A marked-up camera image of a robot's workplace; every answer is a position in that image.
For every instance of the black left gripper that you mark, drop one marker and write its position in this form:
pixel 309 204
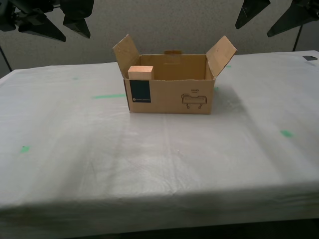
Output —
pixel 25 6

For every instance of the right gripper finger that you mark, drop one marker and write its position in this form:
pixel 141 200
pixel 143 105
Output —
pixel 299 15
pixel 251 10

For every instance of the light wooden block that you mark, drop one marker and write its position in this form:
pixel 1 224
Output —
pixel 140 72

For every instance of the brown cardboard box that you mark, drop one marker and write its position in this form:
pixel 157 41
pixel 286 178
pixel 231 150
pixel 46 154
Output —
pixel 169 97

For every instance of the thin black pole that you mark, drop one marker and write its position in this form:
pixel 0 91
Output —
pixel 297 38
pixel 5 59

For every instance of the small flat black object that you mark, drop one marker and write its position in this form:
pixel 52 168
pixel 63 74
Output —
pixel 309 58

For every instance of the long green tape strip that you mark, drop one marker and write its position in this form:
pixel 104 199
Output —
pixel 108 96

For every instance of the white plastic table cover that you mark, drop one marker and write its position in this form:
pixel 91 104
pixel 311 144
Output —
pixel 159 161

